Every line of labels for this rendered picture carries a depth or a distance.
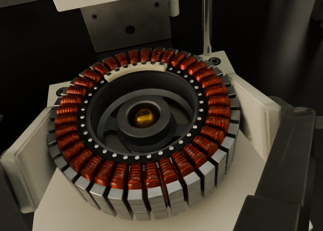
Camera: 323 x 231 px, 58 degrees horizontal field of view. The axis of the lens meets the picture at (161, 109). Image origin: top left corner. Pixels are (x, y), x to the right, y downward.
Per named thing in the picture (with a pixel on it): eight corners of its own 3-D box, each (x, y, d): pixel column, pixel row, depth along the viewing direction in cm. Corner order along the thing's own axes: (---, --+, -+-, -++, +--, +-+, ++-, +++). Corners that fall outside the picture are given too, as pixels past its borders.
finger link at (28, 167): (37, 212, 13) (20, 215, 13) (68, 145, 20) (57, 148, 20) (15, 155, 12) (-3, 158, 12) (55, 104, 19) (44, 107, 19)
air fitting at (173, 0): (180, 19, 28) (178, -10, 26) (168, 21, 28) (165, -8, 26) (178, 13, 29) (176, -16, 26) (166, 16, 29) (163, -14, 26)
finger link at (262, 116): (265, 107, 13) (281, 104, 13) (223, 73, 19) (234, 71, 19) (267, 167, 14) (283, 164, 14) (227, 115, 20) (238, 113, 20)
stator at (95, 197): (263, 201, 16) (275, 168, 13) (61, 242, 16) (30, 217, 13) (209, 68, 23) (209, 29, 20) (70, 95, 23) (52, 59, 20)
